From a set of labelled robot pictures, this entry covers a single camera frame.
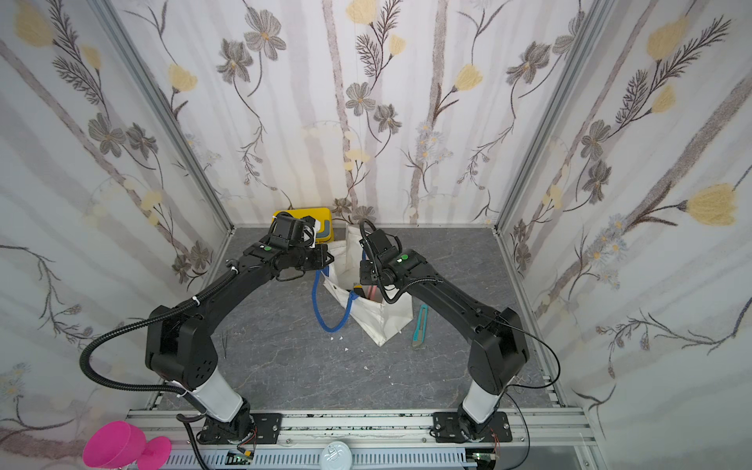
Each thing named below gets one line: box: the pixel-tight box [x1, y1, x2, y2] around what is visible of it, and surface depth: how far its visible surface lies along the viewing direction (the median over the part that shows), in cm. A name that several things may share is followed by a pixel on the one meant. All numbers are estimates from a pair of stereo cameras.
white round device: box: [321, 440, 353, 470], surface depth 67 cm
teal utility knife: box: [412, 303, 429, 348], surface depth 92 cm
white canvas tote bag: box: [323, 225, 415, 347], surface depth 91 cm
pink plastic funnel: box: [82, 421, 173, 470], surface depth 61 cm
